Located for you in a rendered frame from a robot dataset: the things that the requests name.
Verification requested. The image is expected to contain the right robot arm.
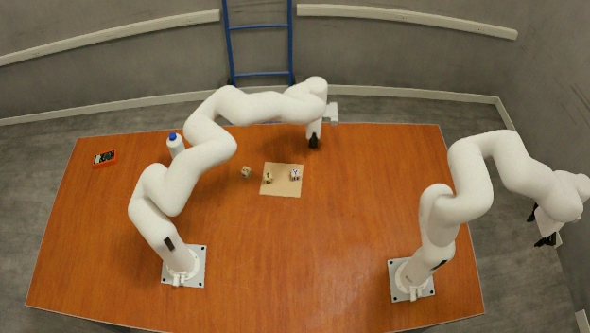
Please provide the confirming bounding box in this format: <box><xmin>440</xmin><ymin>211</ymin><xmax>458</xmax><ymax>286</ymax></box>
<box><xmin>394</xmin><ymin>130</ymin><xmax>590</xmax><ymax>302</ymax></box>

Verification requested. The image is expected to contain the white plastic bottle with blue cap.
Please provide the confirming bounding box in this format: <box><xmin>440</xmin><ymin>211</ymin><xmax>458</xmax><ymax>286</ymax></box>
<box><xmin>166</xmin><ymin>132</ymin><xmax>185</xmax><ymax>159</ymax></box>

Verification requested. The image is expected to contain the tan square mat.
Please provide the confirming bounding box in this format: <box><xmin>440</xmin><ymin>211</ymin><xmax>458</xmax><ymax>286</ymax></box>
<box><xmin>260</xmin><ymin>162</ymin><xmax>304</xmax><ymax>198</ymax></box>

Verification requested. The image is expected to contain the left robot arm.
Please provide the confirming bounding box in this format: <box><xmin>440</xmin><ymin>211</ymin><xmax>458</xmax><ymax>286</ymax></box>
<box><xmin>128</xmin><ymin>76</ymin><xmax>338</xmax><ymax>287</ymax></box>

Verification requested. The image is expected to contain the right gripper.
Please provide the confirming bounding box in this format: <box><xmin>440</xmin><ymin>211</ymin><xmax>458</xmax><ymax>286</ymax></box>
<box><xmin>527</xmin><ymin>202</ymin><xmax>565</xmax><ymax>247</ymax></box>

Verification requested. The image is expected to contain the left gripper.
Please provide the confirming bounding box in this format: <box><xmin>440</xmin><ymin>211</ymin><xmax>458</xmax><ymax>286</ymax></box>
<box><xmin>306</xmin><ymin>117</ymin><xmax>321</xmax><ymax>148</ymax></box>

